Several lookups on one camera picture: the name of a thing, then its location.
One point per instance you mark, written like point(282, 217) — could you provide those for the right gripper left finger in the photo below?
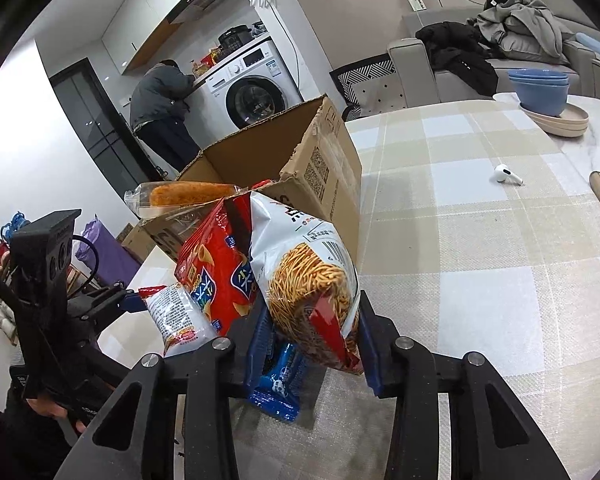
point(132, 436)

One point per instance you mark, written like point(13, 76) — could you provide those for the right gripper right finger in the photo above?
point(493, 436)

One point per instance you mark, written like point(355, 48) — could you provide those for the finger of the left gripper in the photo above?
point(132, 302)

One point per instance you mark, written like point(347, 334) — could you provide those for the blue oreo cookie pack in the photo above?
point(278, 389)

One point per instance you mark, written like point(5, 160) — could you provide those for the orange meat floss cake pack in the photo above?
point(153, 199)

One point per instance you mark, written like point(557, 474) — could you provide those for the red corn chip bag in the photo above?
point(213, 264)

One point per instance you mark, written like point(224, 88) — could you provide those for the white noodle snack bag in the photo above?
point(308, 281)

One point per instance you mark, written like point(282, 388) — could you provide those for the left hand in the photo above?
point(45, 406)

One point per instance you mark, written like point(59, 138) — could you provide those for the purple bag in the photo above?
point(114, 263)

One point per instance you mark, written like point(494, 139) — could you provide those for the person in grey jacket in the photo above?
point(158, 111)

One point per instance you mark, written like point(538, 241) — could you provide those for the plaid tablecloth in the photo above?
point(461, 263)

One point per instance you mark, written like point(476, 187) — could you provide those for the SF cardboard box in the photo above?
point(304, 158)

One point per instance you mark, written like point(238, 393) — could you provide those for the white washing machine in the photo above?
point(254, 84)

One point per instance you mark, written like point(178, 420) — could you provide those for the white earbud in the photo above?
point(502, 174)

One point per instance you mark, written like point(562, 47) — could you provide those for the black basket on washer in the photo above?
point(234, 38)

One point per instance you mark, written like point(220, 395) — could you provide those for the white marble coffee table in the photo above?
point(581, 155)

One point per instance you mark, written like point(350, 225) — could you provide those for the black white playpen panel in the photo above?
point(369, 87)

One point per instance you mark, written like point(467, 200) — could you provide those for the beige plate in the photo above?
point(571, 123)

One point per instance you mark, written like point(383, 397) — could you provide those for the blue bowls stack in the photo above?
point(540, 91)

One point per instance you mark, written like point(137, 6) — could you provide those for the black jacket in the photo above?
point(457, 48)

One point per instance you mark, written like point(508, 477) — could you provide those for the grey clothes pile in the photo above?
point(523, 30)

